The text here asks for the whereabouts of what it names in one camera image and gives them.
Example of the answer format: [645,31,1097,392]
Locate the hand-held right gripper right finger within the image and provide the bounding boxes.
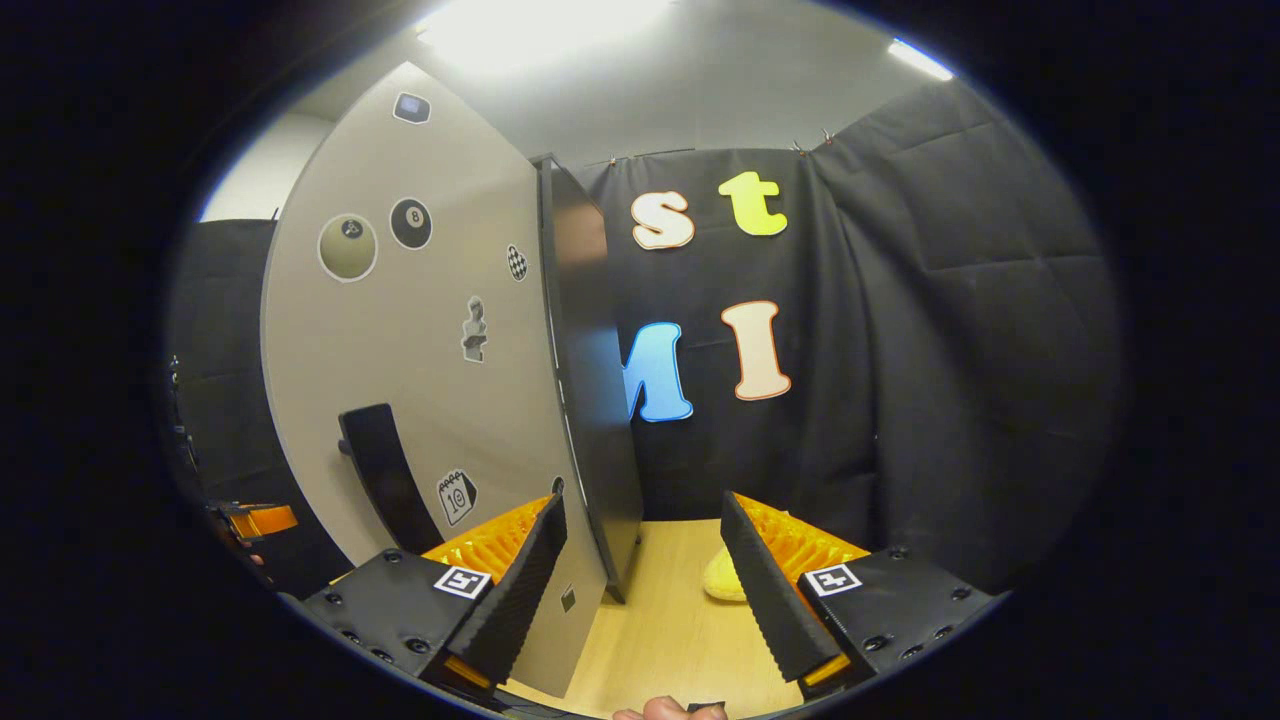
[718,489,998,702]

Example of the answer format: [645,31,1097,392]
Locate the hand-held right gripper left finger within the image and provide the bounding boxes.
[298,493,571,701]

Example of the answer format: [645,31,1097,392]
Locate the black door handle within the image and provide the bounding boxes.
[338,403,447,557]

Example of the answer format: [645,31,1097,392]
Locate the grey cabinet door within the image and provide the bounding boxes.
[260,62,611,699]

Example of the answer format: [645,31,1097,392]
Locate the black backdrop cloth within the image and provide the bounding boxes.
[165,80,1123,601]

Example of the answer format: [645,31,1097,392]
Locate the long ceiling light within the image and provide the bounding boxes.
[887,37,957,83]
[413,0,683,63]

